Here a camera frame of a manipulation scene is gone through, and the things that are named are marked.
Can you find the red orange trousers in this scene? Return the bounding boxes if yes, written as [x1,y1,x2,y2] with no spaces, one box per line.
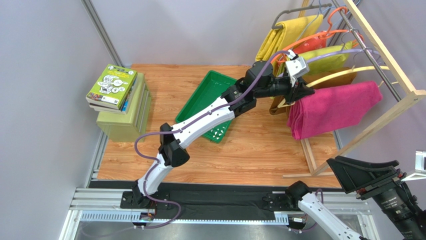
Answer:
[285,31,327,54]

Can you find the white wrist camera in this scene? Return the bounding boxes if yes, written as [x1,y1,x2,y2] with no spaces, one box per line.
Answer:
[402,150,426,182]
[285,50,310,88]

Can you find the cream yellow hanger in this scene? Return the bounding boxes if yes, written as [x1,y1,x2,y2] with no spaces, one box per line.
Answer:
[276,66,390,109]

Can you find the brown trousers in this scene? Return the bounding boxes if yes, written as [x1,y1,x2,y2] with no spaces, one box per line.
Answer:
[269,67,357,116]

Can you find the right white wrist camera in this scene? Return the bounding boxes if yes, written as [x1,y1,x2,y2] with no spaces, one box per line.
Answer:
[402,150,426,182]

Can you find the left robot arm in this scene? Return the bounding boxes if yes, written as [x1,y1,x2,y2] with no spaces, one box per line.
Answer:
[132,57,315,204]

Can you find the lilac hanger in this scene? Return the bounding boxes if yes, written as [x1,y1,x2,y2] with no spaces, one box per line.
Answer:
[271,48,382,79]

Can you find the yellow trousers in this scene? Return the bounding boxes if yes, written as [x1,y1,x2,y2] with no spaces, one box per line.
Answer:
[255,14,324,62]

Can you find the green plastic tray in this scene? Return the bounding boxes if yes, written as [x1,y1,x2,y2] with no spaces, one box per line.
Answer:
[175,70,237,143]

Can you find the black base mat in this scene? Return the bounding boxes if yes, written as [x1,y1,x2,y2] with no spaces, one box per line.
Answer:
[88,180,296,221]

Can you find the grey hanger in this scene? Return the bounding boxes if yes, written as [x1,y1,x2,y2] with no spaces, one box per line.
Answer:
[271,3,332,30]

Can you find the pink trousers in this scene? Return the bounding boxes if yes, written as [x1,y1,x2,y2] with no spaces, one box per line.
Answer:
[286,81,383,140]

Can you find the lime green trousers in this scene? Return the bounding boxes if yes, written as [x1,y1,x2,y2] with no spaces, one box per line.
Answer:
[292,41,353,76]

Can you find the aluminium corner post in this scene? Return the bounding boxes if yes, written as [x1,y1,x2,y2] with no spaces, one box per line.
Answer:
[81,0,125,67]

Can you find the wooden clothes rack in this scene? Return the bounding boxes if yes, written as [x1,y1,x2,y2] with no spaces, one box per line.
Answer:
[257,0,426,179]

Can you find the orange hanger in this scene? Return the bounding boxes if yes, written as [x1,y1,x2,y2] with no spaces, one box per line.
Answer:
[255,4,348,61]

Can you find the metal hanging rail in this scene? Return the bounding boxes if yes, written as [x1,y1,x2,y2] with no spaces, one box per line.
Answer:
[332,0,402,102]

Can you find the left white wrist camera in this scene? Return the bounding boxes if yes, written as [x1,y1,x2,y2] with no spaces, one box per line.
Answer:
[285,50,310,88]

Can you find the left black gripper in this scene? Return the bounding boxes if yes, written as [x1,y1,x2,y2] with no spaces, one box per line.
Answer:
[254,76,316,106]

